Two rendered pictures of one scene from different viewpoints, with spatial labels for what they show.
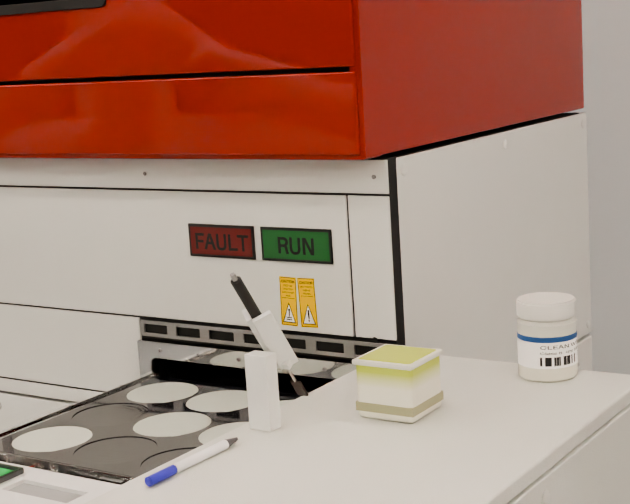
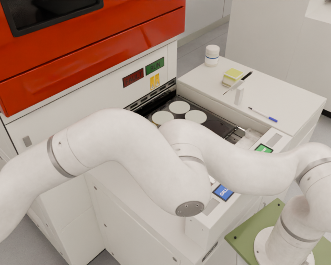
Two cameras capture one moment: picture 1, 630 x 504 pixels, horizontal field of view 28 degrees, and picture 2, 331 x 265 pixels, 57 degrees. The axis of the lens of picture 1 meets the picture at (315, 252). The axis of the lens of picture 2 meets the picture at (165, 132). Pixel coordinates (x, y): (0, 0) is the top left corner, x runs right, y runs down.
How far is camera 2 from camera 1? 1.93 m
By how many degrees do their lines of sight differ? 76
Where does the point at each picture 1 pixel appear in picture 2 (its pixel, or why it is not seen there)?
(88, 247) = (82, 109)
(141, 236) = (104, 92)
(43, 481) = (267, 140)
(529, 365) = (215, 63)
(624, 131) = not seen: outside the picture
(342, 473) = (271, 96)
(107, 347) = not seen: hidden behind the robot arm
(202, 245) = (127, 82)
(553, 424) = (246, 69)
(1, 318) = not seen: hidden behind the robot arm
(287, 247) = (153, 68)
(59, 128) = (83, 69)
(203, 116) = (143, 38)
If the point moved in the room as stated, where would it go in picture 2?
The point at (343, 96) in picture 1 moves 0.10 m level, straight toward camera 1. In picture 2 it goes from (182, 14) to (206, 16)
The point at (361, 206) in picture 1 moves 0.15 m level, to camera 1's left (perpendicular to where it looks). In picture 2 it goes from (171, 46) to (165, 62)
